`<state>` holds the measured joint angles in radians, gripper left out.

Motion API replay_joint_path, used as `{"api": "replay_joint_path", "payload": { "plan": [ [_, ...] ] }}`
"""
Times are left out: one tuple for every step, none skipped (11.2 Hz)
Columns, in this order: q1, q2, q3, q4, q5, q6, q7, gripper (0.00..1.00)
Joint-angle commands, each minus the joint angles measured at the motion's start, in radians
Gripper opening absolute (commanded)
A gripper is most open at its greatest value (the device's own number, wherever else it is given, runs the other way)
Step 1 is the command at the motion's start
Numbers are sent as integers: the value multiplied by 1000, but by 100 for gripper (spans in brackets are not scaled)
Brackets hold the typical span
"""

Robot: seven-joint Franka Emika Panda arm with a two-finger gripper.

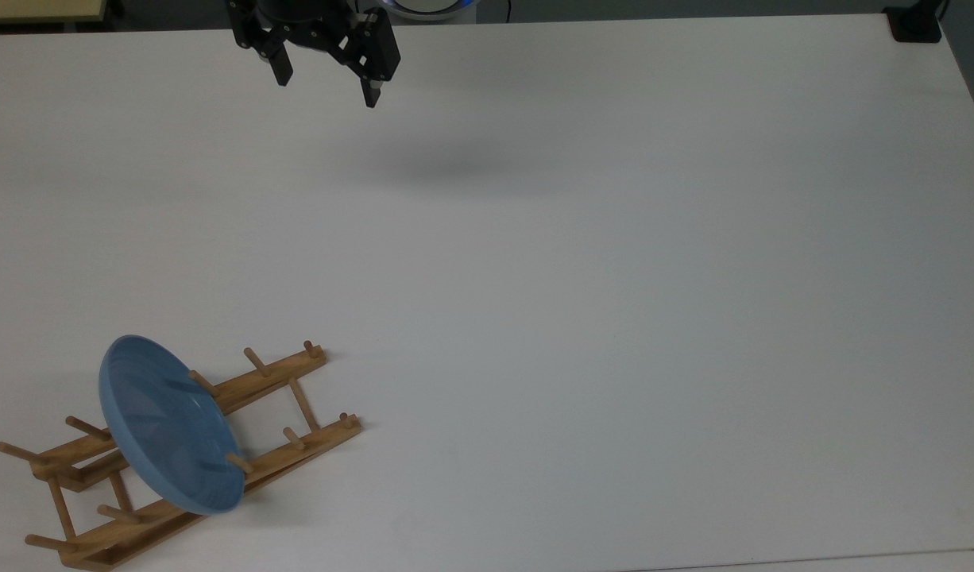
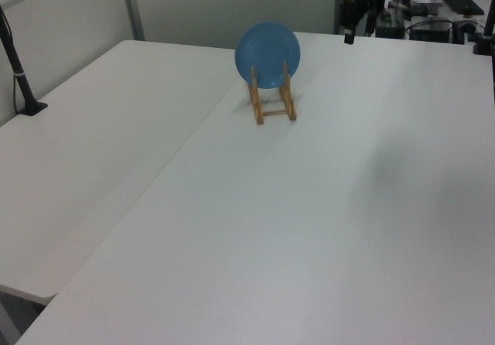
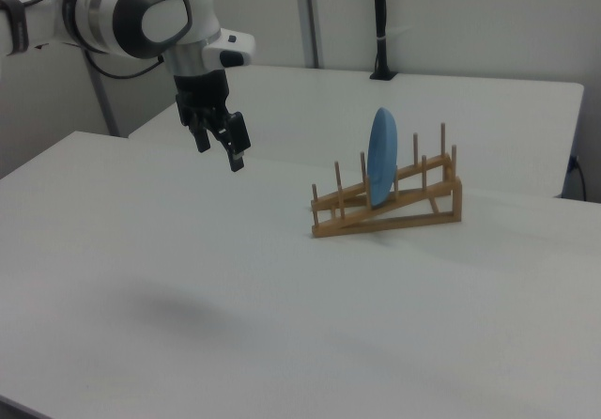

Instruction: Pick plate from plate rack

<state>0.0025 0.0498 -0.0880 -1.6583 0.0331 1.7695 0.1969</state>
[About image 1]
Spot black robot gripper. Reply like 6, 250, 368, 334
227, 0, 402, 110

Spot blue round plate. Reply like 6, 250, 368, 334
98, 334, 246, 516

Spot white robot base blue light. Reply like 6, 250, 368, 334
382, 0, 477, 22

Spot wooden plate rack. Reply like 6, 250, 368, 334
0, 340, 365, 571

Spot yellow wooden side table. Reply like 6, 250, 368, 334
0, 0, 108, 26

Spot black clamp mount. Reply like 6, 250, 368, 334
883, 0, 950, 44

